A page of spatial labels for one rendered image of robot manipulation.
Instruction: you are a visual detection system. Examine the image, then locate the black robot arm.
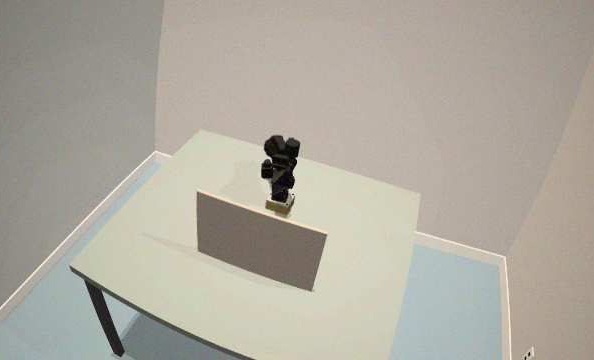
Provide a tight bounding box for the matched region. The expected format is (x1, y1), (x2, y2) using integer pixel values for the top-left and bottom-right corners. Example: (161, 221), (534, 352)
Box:
(261, 135), (300, 203)

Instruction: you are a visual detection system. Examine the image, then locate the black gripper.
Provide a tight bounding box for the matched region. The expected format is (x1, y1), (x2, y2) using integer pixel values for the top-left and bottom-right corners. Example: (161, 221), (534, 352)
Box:
(272, 154), (294, 199)

